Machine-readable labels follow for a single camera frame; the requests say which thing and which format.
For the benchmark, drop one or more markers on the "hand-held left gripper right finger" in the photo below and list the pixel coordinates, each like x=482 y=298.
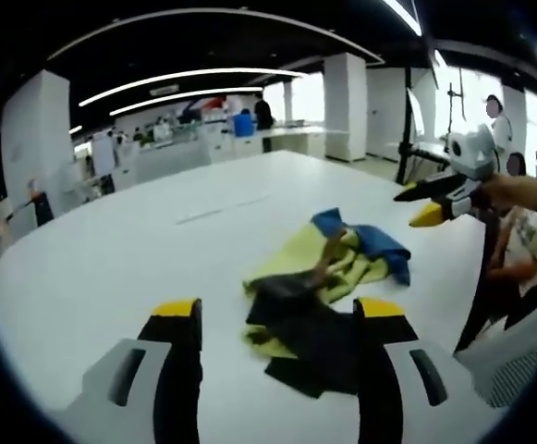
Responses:
x=379 y=370

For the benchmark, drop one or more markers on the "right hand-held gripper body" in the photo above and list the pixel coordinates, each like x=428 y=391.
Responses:
x=476 y=155

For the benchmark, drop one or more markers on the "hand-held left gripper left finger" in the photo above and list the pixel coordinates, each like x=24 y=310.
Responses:
x=175 y=370

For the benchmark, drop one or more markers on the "yellow blue black garment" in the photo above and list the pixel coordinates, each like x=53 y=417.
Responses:
x=296 y=259

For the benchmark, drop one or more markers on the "black tripod stand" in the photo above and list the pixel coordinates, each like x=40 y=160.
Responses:
x=406 y=139

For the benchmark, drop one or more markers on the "thin metal lab stand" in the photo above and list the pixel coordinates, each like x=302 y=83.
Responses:
x=455 y=102

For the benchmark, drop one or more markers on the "person's own light shirt torso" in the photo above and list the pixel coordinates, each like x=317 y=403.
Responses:
x=533 y=240

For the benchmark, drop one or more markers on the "white square pillar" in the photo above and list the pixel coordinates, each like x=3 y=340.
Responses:
x=344 y=106

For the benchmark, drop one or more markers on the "white mesh office chair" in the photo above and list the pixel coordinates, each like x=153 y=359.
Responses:
x=513 y=351

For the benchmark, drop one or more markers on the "white counter cabinets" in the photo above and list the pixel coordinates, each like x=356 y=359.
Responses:
x=291 y=139

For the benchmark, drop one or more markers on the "blue bin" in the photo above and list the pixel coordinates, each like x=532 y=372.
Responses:
x=244 y=125

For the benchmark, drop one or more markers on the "orange and black device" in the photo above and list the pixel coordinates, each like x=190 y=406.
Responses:
x=42 y=208

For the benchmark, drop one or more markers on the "white board on stand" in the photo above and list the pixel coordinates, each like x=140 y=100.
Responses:
x=103 y=155

